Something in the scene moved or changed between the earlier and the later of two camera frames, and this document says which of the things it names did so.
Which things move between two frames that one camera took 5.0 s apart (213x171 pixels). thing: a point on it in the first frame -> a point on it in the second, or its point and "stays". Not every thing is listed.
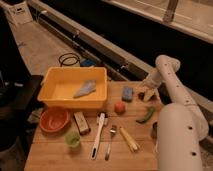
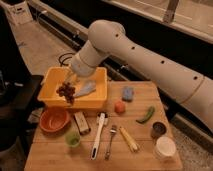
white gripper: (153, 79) -> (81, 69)
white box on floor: (20, 13) stays
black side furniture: (20, 96) stays
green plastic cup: (72, 140) stays
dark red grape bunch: (141, 95) -> (66, 90)
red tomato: (119, 108) stays
